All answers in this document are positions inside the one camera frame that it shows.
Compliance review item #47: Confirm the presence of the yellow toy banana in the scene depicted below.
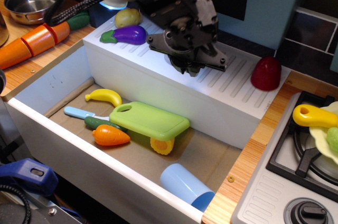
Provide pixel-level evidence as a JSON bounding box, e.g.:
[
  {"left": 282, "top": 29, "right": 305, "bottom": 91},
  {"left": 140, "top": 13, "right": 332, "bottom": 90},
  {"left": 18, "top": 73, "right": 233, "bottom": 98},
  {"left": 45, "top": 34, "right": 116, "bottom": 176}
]
[{"left": 84, "top": 89, "right": 123, "bottom": 107}]

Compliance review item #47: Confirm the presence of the black stove knob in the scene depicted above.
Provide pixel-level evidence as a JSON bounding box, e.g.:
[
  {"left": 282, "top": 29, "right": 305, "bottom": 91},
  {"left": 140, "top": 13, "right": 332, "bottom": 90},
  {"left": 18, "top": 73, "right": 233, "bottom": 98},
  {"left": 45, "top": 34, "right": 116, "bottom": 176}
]
[{"left": 284, "top": 198, "right": 334, "bottom": 224}]

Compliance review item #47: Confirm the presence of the yellow handled toy pan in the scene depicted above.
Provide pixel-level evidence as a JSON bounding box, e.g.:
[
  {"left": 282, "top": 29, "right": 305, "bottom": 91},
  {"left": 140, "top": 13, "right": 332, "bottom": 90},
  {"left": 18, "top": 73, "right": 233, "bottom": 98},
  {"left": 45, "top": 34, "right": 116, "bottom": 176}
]
[{"left": 292, "top": 101, "right": 337, "bottom": 164}]

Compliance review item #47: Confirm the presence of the large wooden toy carrot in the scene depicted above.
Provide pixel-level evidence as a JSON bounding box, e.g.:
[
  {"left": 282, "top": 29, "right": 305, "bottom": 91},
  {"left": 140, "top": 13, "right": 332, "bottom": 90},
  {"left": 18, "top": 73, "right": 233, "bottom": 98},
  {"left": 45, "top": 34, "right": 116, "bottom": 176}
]
[{"left": 1, "top": 12, "right": 90, "bottom": 69}]

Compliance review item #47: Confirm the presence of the purple toy eggplant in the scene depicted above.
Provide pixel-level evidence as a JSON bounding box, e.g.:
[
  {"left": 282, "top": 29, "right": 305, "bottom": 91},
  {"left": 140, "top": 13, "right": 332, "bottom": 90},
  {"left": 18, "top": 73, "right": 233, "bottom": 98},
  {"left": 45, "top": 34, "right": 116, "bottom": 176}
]
[{"left": 99, "top": 25, "right": 148, "bottom": 45}]

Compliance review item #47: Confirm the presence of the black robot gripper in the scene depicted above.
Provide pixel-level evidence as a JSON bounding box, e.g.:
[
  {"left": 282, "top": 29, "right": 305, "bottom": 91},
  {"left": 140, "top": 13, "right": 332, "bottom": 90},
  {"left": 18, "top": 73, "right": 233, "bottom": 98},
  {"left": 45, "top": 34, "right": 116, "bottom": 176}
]
[{"left": 147, "top": 0, "right": 228, "bottom": 77}]

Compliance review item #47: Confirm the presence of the toy potato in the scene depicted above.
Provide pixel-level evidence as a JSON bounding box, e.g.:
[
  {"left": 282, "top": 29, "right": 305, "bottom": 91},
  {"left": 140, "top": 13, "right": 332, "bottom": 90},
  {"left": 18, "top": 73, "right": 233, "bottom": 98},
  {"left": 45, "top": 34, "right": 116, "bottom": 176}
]
[{"left": 115, "top": 8, "right": 141, "bottom": 29}]

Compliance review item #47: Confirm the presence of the yellow toy corn piece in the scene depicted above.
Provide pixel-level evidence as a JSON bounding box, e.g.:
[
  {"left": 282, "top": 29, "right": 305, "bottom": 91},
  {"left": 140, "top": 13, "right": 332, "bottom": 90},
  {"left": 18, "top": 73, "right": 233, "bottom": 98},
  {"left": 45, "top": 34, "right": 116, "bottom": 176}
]
[{"left": 150, "top": 138, "right": 175, "bottom": 155}]

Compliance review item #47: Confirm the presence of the pale green toy cabbage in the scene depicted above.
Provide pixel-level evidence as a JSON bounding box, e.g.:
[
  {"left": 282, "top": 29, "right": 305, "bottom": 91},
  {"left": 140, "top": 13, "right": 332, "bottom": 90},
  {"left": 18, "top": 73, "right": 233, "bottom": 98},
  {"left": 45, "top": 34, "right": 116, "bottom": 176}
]
[{"left": 326, "top": 127, "right": 338, "bottom": 152}]

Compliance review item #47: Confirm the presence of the steel container edge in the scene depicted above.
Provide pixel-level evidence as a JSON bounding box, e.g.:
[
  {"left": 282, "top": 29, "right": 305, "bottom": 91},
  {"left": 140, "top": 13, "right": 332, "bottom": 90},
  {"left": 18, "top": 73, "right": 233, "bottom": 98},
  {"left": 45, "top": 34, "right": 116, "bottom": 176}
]
[{"left": 0, "top": 14, "right": 9, "bottom": 46}]

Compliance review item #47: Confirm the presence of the red toy pepper half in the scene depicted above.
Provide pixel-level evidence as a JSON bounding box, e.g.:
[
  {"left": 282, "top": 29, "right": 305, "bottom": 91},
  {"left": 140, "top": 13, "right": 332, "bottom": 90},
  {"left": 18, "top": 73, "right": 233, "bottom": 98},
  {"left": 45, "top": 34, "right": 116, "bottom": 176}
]
[{"left": 250, "top": 57, "right": 281, "bottom": 91}]

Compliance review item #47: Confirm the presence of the steel pot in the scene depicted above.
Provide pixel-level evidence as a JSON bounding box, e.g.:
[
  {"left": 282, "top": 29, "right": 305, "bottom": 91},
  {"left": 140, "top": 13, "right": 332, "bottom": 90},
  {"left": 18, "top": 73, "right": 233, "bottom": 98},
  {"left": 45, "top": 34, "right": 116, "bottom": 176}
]
[{"left": 4, "top": 0, "right": 57, "bottom": 25}]

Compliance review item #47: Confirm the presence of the light blue plastic cup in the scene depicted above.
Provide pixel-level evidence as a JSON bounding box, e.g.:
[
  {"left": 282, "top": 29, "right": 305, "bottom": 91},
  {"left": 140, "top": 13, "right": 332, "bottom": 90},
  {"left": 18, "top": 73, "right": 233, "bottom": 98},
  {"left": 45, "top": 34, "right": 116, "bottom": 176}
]
[{"left": 160, "top": 163, "right": 215, "bottom": 212}]

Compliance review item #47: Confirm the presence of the green toy cucumber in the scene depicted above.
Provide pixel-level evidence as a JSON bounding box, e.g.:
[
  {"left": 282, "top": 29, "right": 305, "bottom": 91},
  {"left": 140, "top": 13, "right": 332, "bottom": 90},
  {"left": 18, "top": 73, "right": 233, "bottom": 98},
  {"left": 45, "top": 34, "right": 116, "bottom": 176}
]
[{"left": 84, "top": 117, "right": 127, "bottom": 132}]

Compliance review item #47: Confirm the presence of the toy stove top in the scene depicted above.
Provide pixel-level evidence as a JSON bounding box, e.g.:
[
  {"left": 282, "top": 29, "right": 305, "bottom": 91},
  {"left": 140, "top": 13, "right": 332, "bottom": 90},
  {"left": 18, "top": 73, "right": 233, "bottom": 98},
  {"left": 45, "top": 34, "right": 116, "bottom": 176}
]
[{"left": 230, "top": 91, "right": 337, "bottom": 223}]

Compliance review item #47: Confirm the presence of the green toy cutting board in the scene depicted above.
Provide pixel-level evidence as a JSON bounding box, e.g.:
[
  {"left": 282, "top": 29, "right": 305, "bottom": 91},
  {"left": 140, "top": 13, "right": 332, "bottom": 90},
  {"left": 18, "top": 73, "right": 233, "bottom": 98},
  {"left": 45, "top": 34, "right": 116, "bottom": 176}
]
[{"left": 109, "top": 101, "right": 190, "bottom": 141}]

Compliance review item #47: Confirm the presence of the small orange toy carrot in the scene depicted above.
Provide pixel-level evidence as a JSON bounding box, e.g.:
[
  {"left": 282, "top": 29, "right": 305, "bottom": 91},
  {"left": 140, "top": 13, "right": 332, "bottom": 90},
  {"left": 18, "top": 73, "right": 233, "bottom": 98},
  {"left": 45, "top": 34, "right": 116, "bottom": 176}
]
[{"left": 92, "top": 124, "right": 130, "bottom": 146}]

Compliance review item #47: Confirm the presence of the blue clamp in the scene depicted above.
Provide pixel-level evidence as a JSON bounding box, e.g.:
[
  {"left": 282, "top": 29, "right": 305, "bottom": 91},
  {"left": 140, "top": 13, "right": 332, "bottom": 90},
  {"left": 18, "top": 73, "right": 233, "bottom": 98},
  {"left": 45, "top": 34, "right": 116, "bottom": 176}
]
[{"left": 1, "top": 158, "right": 59, "bottom": 196}]

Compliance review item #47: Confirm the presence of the white toy sink unit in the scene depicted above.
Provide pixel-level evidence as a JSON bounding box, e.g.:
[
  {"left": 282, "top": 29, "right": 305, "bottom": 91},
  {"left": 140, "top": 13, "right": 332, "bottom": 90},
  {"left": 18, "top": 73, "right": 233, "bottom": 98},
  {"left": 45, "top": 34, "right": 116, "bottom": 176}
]
[{"left": 4, "top": 20, "right": 278, "bottom": 223}]

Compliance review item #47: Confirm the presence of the blue handled toy knife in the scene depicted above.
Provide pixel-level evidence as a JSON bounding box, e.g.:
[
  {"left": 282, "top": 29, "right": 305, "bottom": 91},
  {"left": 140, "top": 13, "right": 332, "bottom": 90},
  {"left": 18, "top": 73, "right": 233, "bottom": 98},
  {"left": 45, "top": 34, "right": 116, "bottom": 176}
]
[{"left": 63, "top": 106, "right": 109, "bottom": 121}]

